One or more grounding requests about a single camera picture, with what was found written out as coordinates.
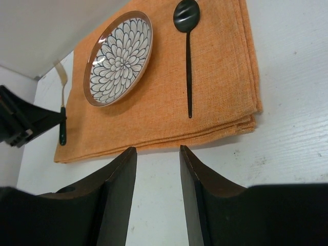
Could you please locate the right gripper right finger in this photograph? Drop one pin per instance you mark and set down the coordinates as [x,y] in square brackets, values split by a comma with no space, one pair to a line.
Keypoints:
[221,212]

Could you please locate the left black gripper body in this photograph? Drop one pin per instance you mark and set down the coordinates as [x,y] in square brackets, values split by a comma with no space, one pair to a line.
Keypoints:
[21,121]

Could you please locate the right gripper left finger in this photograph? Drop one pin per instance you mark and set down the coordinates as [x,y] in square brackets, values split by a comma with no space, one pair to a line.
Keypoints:
[92,211]

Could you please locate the gold fork black handle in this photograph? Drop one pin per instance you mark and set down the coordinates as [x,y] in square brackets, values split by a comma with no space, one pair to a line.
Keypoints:
[62,127]

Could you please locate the orange cloth placemat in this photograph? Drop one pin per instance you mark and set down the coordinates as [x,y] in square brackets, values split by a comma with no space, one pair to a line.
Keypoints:
[225,86]

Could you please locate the patterned ceramic plate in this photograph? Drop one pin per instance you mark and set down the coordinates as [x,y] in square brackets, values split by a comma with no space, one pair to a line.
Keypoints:
[118,59]

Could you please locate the black slotted spoon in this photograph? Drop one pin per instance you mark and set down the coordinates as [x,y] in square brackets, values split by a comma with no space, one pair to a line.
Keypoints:
[186,17]

